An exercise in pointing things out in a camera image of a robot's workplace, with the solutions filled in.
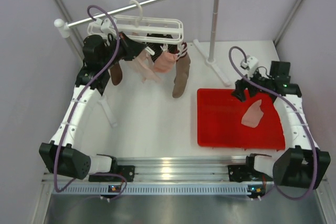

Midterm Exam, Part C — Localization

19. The dark brown hanging sock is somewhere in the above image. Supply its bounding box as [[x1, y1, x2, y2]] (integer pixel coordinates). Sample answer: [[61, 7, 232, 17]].
[[109, 62, 123, 86]]

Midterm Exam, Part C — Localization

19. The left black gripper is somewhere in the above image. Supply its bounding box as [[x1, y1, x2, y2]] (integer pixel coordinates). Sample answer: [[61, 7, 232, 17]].
[[100, 31, 146, 69]]

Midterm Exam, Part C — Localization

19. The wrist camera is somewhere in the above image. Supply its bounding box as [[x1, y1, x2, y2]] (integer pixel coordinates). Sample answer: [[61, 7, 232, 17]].
[[240, 56, 259, 75], [100, 18, 116, 36]]

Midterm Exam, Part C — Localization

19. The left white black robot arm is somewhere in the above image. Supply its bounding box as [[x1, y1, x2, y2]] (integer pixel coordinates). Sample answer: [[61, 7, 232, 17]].
[[39, 32, 146, 182]]

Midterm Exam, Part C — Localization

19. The thick pink sock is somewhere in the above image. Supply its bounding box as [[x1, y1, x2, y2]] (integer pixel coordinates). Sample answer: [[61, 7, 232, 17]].
[[153, 51, 178, 73]]

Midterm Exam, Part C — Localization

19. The red plastic tray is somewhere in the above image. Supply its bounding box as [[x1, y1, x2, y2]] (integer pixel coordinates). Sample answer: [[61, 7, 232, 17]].
[[197, 89, 285, 151]]

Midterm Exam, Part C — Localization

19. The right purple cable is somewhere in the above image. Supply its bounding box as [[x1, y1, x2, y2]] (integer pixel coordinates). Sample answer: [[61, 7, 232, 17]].
[[228, 46, 320, 200]]

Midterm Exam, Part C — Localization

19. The white plastic clip hanger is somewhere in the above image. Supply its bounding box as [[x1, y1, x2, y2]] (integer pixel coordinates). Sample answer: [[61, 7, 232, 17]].
[[87, 0, 184, 50]]

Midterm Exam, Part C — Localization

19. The white metal drying rack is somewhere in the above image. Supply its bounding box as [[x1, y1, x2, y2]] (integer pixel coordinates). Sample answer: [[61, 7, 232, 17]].
[[54, 0, 231, 87]]

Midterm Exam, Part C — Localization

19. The black white striped sock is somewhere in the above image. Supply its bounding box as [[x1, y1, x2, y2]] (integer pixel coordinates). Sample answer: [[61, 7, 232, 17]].
[[146, 34, 177, 62]]

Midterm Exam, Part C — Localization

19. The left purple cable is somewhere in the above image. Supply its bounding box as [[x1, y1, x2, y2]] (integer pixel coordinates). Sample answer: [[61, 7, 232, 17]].
[[54, 5, 128, 201]]

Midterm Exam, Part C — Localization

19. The taupe sock with striped cuff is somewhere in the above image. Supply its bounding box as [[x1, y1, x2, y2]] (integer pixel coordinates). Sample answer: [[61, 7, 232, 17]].
[[172, 42, 191, 99]]

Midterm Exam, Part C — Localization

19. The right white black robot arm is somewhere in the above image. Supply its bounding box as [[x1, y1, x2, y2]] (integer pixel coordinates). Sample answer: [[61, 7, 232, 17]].
[[232, 57, 331, 190]]

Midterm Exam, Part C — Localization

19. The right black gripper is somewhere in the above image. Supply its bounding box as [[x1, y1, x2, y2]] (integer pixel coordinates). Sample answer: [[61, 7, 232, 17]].
[[232, 66, 274, 102]]

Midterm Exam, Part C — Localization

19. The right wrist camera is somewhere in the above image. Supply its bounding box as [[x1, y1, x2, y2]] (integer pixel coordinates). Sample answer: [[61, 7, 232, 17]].
[[240, 56, 259, 75]]

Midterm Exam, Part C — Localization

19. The purple cable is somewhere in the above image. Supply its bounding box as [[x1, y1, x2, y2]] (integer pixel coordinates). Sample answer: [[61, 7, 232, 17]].
[[54, 5, 128, 201], [228, 46, 320, 200]]

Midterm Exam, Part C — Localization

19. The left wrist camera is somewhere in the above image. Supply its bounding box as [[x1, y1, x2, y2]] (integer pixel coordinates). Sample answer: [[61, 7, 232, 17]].
[[100, 18, 116, 36]]

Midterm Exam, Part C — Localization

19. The aluminium mounting rail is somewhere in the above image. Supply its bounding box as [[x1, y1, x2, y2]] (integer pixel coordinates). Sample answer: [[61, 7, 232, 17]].
[[41, 155, 329, 196]]

